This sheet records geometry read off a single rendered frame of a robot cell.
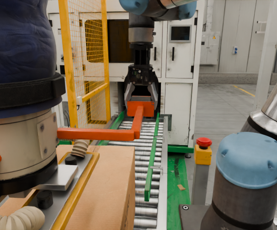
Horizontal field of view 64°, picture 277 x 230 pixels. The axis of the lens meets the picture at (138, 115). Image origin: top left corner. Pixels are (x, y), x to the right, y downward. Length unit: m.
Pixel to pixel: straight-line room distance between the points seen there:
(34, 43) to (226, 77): 9.30
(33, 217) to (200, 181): 0.84
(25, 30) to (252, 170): 0.44
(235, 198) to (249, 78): 9.49
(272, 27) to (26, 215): 3.32
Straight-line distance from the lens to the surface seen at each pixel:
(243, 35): 9.81
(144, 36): 0.66
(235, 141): 0.47
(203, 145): 1.02
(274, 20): 3.45
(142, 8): 0.50
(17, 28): 0.42
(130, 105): 0.70
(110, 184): 0.87
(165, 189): 1.46
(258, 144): 0.47
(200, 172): 1.09
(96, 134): 0.50
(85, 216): 0.75
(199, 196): 1.16
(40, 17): 0.46
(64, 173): 0.53
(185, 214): 0.62
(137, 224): 1.31
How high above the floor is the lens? 1.44
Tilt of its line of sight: 17 degrees down
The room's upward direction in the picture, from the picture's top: straight up
